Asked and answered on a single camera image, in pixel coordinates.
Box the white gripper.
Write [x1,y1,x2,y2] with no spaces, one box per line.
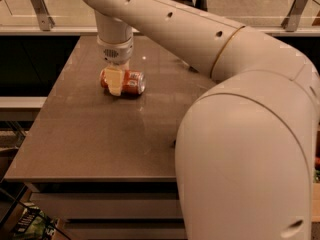
[97,37,133,96]

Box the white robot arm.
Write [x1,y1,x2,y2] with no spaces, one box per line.
[83,0,319,240]

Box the glass railing panel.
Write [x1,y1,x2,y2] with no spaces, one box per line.
[0,0,320,27]

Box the lower white drawer front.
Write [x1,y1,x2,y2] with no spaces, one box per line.
[63,221,187,240]

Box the green black snack bag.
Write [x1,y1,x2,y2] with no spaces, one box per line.
[12,207,57,240]

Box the left metal railing bracket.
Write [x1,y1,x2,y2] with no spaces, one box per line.
[30,0,55,31]

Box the metal railing bracket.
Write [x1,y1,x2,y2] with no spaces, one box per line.
[281,0,308,32]
[30,0,55,31]

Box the right metal railing bracket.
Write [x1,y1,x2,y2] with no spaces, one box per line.
[281,0,308,32]

